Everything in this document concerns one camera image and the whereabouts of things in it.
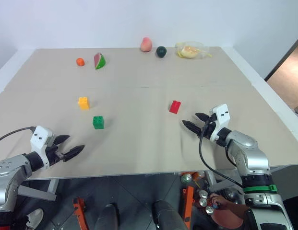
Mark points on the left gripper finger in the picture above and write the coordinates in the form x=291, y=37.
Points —
x=62, y=139
x=74, y=151

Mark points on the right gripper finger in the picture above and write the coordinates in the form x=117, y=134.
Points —
x=192, y=127
x=203, y=117

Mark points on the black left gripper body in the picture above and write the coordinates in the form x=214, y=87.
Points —
x=52, y=153

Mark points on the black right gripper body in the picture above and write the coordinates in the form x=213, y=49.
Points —
x=209, y=128

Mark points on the person's bare forearm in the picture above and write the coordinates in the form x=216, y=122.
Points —
x=237, y=208

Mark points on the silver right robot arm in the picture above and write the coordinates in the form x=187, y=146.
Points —
x=253, y=158

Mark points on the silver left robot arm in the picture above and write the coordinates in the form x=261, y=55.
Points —
x=9, y=171

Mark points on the person's bare hand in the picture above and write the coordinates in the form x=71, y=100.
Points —
x=220, y=201

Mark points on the red toy block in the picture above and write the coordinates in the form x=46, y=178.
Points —
x=174, y=107

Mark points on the green toy block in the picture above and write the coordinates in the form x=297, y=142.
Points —
x=98, y=123

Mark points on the yellow toy block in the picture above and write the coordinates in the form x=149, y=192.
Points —
x=84, y=103

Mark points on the red drink can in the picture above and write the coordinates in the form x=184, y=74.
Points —
x=198, y=176

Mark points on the green drink can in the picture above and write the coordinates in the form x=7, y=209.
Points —
x=186, y=178

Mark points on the orange metal stand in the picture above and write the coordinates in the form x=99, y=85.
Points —
x=79, y=213
x=187, y=203

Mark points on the silver drink can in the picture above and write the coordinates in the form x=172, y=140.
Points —
x=203, y=194
x=209, y=210
x=203, y=202

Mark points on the white shoe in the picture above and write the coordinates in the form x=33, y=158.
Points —
x=34, y=218

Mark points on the clear bag with bread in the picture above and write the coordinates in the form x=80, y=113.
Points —
x=190, y=50

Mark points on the dark rounded shape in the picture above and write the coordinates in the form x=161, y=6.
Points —
x=108, y=218
x=166, y=215

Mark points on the dark green round toy melon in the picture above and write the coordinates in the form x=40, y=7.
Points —
x=161, y=52

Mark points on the small orange toy fruit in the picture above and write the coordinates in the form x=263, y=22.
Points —
x=80, y=62

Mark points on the toy watermelon slice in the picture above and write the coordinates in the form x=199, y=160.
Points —
x=100, y=61

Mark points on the toy peach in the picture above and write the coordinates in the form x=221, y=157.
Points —
x=146, y=45

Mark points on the brown round container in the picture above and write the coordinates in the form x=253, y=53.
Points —
x=226, y=221

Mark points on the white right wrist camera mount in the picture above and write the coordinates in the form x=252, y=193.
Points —
x=222, y=117

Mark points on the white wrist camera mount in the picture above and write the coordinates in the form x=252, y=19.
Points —
x=222, y=117
x=39, y=137

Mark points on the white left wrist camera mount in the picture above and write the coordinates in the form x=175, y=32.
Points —
x=39, y=137

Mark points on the grey table frame brace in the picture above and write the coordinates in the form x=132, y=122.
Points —
x=37, y=192

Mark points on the grey table frame bracket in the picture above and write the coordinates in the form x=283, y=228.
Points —
x=223, y=183

